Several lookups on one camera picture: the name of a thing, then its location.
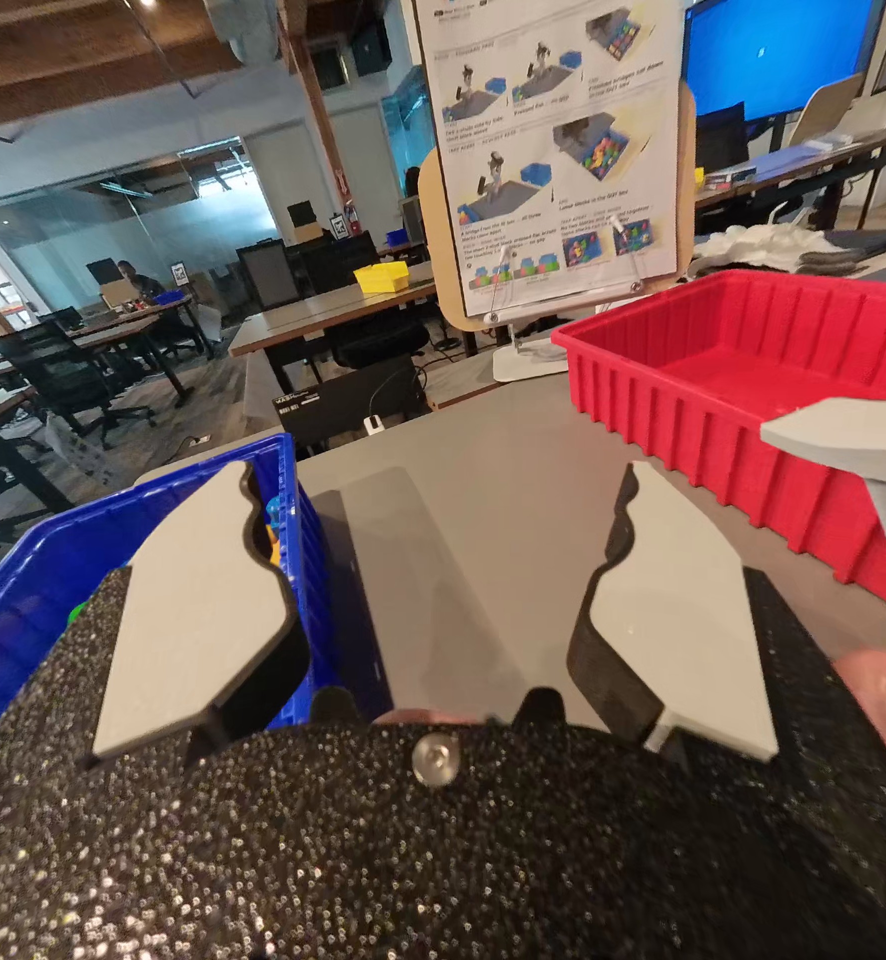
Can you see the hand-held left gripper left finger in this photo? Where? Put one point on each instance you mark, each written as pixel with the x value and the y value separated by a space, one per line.
pixel 195 600

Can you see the white cloth pile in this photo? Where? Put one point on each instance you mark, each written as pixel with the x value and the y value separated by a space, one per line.
pixel 750 247

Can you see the red fire extinguisher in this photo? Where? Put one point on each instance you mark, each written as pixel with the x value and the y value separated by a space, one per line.
pixel 350 217

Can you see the beige chair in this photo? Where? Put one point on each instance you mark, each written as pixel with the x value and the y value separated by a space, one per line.
pixel 825 105

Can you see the instruction sheet on stand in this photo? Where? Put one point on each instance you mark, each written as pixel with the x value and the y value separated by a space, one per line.
pixel 443 225

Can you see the small blue bin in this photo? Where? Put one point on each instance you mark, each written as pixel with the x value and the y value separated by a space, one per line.
pixel 398 238

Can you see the long wooden desk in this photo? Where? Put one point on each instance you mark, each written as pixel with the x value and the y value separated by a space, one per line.
pixel 885 142

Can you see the blue plastic bin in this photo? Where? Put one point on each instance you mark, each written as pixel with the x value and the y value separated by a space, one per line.
pixel 8 600

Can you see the red plastic bin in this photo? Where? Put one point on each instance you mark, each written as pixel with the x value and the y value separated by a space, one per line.
pixel 750 375

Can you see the yellow mega block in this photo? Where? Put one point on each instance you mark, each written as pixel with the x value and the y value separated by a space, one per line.
pixel 271 538

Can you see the silver ventilation duct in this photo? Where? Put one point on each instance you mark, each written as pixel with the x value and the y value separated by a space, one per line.
pixel 244 26

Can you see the large blue-screen monitor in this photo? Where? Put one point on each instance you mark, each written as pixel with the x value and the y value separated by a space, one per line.
pixel 772 52

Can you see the black office chair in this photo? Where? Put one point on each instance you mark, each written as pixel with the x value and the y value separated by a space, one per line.
pixel 53 367

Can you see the yellow plastic bin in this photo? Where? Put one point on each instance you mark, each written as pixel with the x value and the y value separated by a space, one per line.
pixel 381 279

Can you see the white charger plug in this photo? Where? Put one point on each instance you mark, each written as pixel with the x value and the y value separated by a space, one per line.
pixel 372 425

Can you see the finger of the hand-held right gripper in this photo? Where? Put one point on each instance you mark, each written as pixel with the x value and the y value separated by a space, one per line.
pixel 840 431

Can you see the printed instruction sheet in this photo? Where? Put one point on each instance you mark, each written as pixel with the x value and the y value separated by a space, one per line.
pixel 548 150

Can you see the person's left hand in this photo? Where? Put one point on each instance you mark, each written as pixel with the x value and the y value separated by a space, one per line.
pixel 881 697

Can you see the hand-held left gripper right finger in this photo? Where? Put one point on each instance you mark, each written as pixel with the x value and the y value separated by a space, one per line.
pixel 675 615

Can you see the blue folder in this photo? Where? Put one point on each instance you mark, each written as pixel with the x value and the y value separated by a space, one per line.
pixel 795 161

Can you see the grey folded cloth stack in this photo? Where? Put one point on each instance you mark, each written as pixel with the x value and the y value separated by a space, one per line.
pixel 855 247

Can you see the black mesh chair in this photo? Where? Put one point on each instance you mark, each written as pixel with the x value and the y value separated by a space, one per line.
pixel 721 139

